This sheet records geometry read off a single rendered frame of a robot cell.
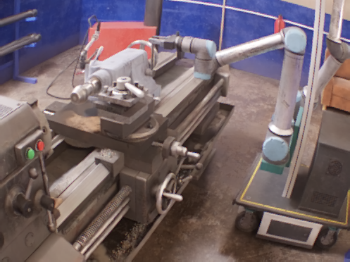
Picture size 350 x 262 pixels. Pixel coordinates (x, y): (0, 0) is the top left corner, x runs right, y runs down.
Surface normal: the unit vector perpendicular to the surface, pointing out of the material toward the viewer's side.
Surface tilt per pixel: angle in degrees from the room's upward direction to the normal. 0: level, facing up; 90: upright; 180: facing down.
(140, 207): 90
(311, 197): 90
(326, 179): 90
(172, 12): 90
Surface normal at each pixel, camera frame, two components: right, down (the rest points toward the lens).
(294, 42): -0.35, 0.29
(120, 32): -0.02, 0.46
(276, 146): -0.37, 0.48
